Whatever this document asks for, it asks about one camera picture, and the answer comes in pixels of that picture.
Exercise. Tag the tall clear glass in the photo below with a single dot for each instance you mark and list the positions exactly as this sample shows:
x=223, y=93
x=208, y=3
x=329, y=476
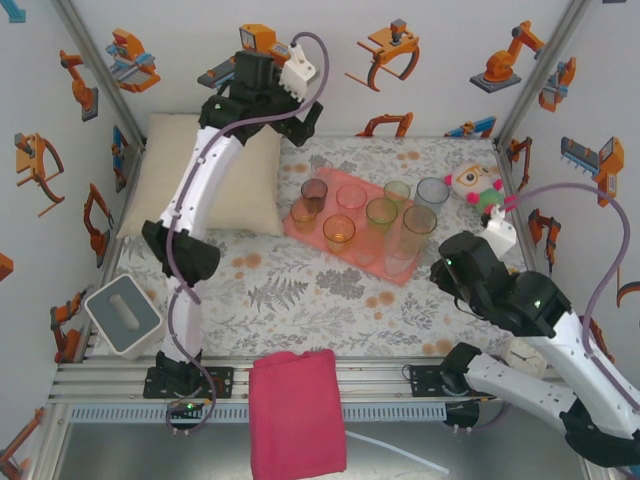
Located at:
x=397, y=265

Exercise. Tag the tall amber glass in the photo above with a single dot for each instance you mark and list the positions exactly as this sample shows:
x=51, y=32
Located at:
x=419, y=230

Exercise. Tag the dark smoky glass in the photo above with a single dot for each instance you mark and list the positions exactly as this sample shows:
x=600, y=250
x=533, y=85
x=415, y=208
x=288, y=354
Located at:
x=314, y=195

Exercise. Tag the pale peach glass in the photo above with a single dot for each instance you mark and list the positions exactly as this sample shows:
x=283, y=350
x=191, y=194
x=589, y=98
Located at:
x=366, y=250

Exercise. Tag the yellow-green faceted glass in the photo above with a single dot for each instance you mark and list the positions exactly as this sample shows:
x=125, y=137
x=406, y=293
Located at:
x=381, y=217

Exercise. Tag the short amber glass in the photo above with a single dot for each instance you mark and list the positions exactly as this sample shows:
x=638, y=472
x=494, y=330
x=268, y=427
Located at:
x=303, y=217

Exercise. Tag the pink glass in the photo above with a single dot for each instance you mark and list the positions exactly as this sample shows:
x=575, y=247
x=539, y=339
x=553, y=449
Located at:
x=350, y=197

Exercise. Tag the bright green glass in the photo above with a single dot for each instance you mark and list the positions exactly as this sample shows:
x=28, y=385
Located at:
x=396, y=192

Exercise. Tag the orange glass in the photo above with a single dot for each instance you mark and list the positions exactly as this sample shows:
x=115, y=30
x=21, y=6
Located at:
x=339, y=235

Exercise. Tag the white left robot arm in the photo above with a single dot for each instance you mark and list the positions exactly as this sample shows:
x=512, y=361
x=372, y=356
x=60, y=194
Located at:
x=205, y=175

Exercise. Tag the pink plastic tray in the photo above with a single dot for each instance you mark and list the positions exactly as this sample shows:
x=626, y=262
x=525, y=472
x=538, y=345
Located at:
x=332, y=210

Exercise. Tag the plush toy with glasses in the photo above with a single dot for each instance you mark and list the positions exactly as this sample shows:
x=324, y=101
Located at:
x=475, y=182

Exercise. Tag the tall grey-blue glass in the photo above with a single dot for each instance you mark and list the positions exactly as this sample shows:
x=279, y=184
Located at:
x=432, y=200

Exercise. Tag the small white clock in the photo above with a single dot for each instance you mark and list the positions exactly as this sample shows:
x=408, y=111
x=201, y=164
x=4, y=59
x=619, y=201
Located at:
x=525, y=357

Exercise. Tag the floral print tablecloth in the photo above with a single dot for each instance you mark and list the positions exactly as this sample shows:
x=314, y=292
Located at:
x=350, y=320

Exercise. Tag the cream woven pillow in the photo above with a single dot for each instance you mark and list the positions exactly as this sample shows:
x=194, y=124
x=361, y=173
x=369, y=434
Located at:
x=150, y=165

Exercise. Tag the white plastic tube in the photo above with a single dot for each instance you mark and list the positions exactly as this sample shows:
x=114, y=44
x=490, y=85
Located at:
x=400, y=453

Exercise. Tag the folded magenta towel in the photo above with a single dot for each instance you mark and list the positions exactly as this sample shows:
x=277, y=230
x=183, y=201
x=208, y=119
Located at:
x=295, y=415

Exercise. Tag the grey white tissue box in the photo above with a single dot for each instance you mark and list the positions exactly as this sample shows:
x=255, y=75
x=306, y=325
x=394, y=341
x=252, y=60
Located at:
x=125, y=320

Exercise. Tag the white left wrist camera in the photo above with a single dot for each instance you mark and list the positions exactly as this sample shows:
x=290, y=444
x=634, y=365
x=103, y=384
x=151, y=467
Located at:
x=297, y=75

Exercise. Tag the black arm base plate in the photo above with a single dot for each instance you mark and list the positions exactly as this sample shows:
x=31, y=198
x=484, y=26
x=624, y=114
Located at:
x=425, y=382
x=225, y=382

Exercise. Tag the aluminium front rail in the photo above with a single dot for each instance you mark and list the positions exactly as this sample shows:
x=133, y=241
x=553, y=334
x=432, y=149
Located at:
x=370, y=385

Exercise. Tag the aluminium frame post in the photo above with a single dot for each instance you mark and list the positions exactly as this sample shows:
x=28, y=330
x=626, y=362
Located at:
x=542, y=75
x=102, y=75

